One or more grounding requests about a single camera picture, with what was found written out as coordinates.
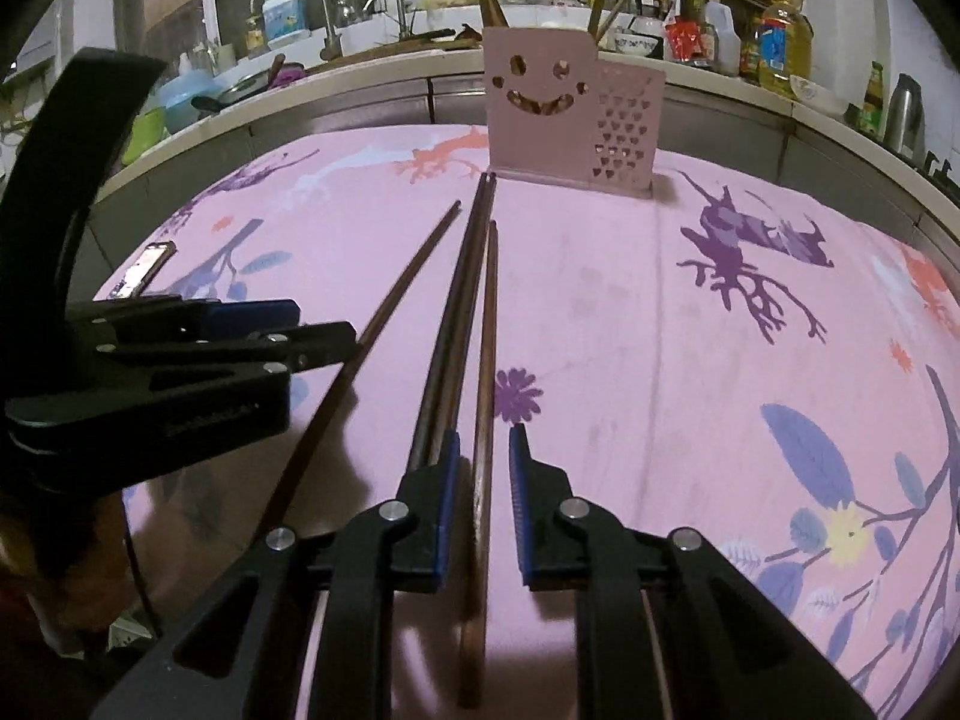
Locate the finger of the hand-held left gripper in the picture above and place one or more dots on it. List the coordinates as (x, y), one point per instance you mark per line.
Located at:
(247, 313)
(315, 345)

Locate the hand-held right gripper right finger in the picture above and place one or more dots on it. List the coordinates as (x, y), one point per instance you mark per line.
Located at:
(519, 510)

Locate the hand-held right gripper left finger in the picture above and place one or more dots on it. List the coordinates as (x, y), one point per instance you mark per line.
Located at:
(448, 510)

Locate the pink utensil holder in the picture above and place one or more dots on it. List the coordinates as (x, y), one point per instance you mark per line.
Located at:
(540, 135)

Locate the smartphone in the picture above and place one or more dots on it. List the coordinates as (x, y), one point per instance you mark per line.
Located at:
(142, 270)

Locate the green plastic basin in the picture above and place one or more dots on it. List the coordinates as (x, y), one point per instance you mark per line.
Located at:
(142, 135)

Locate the blue plastic basin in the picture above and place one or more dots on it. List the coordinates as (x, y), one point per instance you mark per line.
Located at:
(180, 101)

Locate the printed pink tablecloth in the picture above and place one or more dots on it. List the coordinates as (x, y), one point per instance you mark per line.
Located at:
(637, 352)

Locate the black pan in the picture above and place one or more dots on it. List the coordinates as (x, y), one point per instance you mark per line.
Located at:
(232, 90)

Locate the kitchen counter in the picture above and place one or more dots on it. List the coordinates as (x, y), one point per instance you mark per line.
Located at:
(360, 101)

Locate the purple cloth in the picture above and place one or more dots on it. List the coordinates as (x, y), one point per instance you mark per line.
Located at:
(286, 75)

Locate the blue and white detergent jug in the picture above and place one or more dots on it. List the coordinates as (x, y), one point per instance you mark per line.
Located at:
(287, 19)

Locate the steel faucet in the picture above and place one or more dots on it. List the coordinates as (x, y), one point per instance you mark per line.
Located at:
(401, 11)
(330, 22)

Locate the small patterned bowl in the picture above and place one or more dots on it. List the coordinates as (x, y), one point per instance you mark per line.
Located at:
(637, 43)

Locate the red packet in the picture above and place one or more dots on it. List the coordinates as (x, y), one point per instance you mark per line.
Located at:
(684, 41)

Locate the white plastic jug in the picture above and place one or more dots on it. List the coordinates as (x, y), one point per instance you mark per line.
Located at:
(721, 37)

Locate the yellow cooking oil bottle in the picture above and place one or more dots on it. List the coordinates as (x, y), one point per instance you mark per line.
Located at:
(784, 49)

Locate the green sauce bottle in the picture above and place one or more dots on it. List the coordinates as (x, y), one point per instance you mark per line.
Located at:
(871, 101)

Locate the gas stove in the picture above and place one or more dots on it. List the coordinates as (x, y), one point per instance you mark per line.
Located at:
(941, 172)

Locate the steel kettle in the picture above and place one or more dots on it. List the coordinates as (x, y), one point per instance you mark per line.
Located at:
(902, 116)

